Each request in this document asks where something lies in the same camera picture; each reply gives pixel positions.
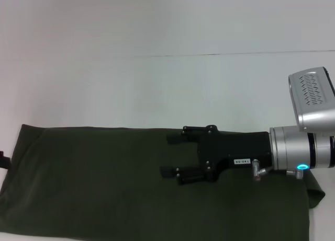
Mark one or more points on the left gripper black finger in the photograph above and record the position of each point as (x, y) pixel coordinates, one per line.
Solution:
(5, 160)

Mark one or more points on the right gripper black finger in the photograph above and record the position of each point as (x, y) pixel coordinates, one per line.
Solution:
(183, 136)
(183, 175)

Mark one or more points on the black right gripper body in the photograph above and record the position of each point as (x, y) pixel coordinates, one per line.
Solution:
(235, 149)

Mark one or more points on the dark green FREE! t-shirt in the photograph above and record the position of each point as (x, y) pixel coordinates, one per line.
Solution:
(91, 186)

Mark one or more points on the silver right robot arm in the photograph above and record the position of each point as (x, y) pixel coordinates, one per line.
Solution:
(288, 147)

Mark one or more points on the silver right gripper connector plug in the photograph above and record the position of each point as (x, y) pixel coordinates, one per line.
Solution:
(257, 170)

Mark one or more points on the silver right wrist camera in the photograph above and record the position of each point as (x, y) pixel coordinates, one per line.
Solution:
(311, 100)

